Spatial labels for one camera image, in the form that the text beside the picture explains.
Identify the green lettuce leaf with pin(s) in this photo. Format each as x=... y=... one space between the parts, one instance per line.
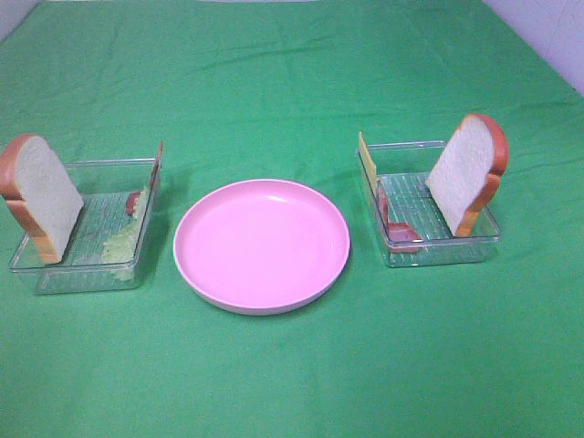
x=120 y=247

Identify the pink round plate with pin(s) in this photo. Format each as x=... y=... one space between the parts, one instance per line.
x=262 y=246

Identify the yellow cheese slice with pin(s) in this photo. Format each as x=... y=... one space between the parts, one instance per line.
x=368 y=163

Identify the bacon strip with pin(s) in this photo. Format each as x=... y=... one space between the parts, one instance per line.
x=396 y=232
x=157 y=159

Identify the toast bread slice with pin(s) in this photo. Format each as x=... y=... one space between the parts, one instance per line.
x=468 y=172
x=39 y=194

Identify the left clear plastic tray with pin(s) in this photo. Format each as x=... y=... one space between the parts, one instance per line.
x=105 y=186

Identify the clear plastic tray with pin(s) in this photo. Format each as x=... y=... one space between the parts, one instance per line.
x=105 y=186
x=402 y=169

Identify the right clear plastic tray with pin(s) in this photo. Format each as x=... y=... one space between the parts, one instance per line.
x=402 y=169

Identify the green tablecloth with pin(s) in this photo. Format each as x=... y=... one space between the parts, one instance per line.
x=285 y=90

